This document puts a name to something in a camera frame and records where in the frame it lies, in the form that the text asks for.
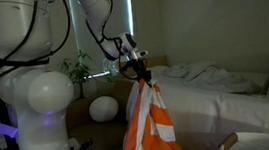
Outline bed with white sheet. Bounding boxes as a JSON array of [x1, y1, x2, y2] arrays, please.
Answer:
[[120, 53, 269, 150]]

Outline white round basket wooden handles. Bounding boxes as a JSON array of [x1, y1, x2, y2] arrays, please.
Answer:
[[216, 127, 269, 150]]

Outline orange white striped towel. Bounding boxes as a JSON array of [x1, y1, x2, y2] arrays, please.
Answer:
[[112, 75, 185, 150]]

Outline window with blind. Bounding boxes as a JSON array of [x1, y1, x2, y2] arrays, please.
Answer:
[[67, 0, 140, 81]]

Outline crumpled white duvet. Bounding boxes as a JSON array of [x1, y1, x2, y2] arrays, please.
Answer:
[[159, 54, 264, 104]]

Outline brown sofa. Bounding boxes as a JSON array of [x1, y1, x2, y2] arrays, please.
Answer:
[[61, 76, 140, 150]]

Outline green potted plant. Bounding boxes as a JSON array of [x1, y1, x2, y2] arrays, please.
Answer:
[[58, 48, 97, 103]]

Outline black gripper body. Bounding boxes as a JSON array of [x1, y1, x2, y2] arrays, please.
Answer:
[[117, 48, 152, 81]]

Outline white round ball cushion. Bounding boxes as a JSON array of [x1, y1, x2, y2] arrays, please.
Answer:
[[87, 94, 121, 125]]

